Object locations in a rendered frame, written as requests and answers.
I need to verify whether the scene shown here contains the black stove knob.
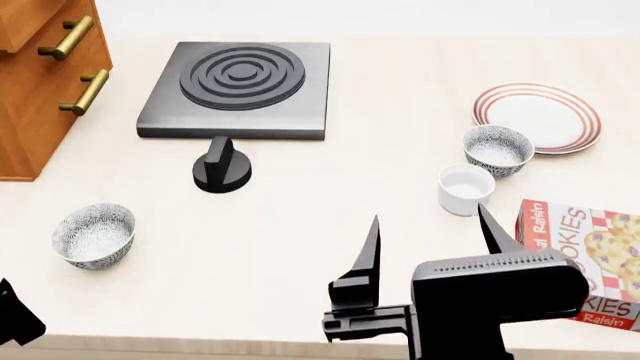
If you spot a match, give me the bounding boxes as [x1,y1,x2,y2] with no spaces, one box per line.
[192,135,253,195]

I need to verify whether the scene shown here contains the grey stove burner plate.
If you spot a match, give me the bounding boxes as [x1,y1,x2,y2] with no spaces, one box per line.
[135,41,332,142]

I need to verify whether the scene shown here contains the raisin cookies box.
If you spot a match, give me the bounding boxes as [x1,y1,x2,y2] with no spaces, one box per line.
[514,198,640,333]

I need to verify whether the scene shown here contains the black ringed burner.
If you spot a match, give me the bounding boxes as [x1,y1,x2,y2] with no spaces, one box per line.
[178,42,307,112]

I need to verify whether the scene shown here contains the white ramekin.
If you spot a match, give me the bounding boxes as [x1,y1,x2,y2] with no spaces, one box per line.
[437,162,497,218]

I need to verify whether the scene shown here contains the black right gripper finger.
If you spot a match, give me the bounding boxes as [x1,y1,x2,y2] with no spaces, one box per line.
[477,201,527,255]
[328,213,382,312]

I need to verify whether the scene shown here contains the wooden cabinet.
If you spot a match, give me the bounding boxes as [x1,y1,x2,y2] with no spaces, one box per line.
[0,0,114,183]

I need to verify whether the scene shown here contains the white plate with red rings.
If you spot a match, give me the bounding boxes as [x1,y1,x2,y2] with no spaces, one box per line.
[471,82,603,156]

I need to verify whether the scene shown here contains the brass drawer handle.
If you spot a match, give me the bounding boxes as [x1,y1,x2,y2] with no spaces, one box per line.
[37,15,95,62]
[58,68,111,117]

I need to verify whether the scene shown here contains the patterned black white bowl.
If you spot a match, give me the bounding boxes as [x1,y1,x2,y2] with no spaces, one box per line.
[51,203,137,272]
[462,124,536,179]

